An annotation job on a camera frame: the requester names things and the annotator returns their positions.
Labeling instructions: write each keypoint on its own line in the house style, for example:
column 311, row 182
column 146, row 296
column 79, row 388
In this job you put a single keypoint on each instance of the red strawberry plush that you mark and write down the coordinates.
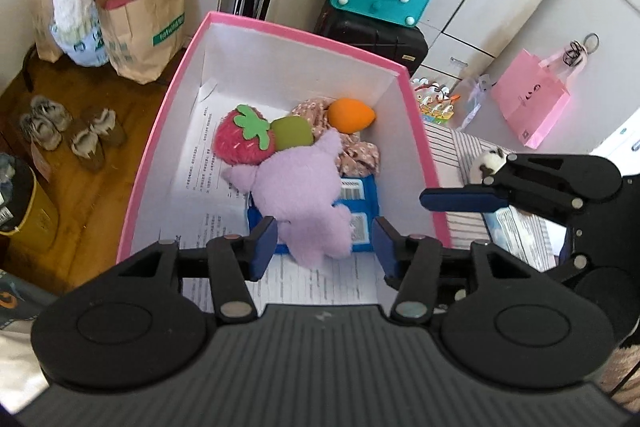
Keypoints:
column 235, row 142

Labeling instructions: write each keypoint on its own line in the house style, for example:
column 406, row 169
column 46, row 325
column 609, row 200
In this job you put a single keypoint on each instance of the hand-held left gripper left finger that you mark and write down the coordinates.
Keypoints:
column 262, row 243

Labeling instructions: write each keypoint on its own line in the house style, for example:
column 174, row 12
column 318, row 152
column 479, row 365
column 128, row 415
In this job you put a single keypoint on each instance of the clear plastic bag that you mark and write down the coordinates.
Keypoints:
column 475, row 94

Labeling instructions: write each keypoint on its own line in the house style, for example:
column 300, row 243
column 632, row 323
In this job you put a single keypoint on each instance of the blue wet wipes packet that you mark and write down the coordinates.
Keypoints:
column 362, row 192

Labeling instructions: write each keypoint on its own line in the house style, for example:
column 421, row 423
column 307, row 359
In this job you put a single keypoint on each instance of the pink paper gift bag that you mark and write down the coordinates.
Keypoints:
column 530, row 102

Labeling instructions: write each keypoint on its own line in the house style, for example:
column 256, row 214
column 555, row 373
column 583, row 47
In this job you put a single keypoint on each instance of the colourful hair clip card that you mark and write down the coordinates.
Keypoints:
column 435, row 107

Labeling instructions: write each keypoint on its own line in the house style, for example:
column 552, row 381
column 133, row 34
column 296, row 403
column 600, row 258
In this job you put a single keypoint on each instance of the large brown paper bag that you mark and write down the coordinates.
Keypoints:
column 140, row 37

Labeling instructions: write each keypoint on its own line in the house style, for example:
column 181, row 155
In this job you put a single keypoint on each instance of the black suitcase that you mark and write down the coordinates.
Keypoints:
column 370, row 39

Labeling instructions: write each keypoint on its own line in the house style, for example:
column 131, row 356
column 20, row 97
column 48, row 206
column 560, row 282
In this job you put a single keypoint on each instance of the orange plush toy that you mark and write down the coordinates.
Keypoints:
column 347, row 114

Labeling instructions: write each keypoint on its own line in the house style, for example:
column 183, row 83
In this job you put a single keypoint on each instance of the white brown cat plush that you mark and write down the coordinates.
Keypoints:
column 482, row 162

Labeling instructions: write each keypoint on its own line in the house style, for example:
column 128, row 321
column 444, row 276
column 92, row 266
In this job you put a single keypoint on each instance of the floral fabric pouch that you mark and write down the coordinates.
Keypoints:
column 360, row 154

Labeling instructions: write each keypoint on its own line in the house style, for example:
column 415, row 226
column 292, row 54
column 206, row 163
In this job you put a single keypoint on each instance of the small brown paper bag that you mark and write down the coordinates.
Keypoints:
column 42, row 27

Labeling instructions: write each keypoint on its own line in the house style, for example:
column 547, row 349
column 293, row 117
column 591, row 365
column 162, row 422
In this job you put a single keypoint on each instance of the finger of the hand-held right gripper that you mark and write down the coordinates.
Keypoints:
column 460, row 199

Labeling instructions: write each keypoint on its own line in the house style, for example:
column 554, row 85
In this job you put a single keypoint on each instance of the dark printed bag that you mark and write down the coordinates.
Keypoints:
column 15, row 302

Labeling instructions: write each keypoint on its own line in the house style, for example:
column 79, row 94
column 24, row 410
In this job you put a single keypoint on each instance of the yellow round container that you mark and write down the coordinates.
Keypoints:
column 30, row 217

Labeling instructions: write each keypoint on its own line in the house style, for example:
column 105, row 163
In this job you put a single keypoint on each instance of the purple plush toy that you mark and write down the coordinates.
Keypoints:
column 295, row 192

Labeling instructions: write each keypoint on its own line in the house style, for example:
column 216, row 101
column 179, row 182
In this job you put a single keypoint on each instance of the striped bed sheet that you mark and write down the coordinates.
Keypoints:
column 450, row 147

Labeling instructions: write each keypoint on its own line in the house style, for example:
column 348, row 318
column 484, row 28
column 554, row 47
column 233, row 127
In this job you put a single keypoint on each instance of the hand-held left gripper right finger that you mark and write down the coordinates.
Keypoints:
column 385, row 243

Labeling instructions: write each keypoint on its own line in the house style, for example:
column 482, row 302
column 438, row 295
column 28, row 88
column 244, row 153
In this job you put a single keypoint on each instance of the olive green plush toy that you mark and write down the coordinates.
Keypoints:
column 292, row 133

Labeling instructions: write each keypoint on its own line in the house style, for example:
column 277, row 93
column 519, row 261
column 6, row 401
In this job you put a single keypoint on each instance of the pink storage box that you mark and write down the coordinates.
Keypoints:
column 300, row 57

